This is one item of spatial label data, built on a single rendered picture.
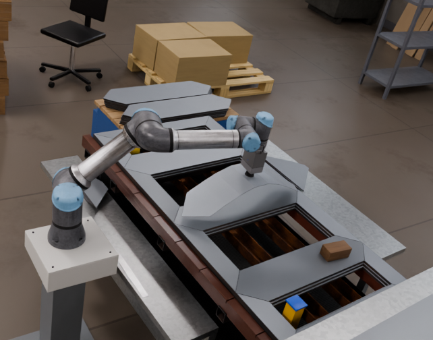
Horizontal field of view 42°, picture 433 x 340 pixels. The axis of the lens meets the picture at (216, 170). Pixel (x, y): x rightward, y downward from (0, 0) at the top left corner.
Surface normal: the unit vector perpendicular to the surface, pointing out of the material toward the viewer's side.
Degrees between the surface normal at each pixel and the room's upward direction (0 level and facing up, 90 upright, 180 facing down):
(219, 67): 90
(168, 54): 90
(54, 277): 90
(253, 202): 0
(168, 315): 0
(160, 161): 0
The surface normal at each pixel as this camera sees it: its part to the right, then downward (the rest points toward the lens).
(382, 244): 0.19, -0.83
